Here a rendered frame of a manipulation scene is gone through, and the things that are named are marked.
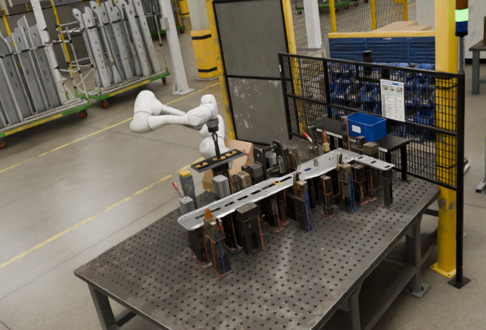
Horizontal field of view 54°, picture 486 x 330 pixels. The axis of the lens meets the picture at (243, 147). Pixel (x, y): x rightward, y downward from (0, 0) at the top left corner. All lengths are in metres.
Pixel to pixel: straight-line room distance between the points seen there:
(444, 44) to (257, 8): 2.82
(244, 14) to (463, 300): 3.76
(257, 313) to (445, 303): 1.57
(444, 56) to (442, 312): 1.70
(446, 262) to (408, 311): 0.54
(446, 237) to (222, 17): 3.68
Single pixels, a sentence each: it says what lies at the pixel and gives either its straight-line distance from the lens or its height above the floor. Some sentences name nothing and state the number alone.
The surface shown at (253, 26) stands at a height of 1.66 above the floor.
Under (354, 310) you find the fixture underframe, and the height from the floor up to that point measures 0.46.
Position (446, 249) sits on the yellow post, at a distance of 3.90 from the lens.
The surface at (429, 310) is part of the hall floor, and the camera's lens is 3.68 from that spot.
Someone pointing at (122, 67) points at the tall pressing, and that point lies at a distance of 11.09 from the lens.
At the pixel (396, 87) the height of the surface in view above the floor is 1.40.
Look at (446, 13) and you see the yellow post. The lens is 3.26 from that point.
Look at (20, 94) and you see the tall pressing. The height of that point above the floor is 0.73.
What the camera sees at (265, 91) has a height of 0.88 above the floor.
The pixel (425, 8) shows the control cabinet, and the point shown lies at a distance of 9.90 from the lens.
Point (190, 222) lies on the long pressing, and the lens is 2.92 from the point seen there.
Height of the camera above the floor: 2.40
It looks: 21 degrees down
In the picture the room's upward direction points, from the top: 10 degrees counter-clockwise
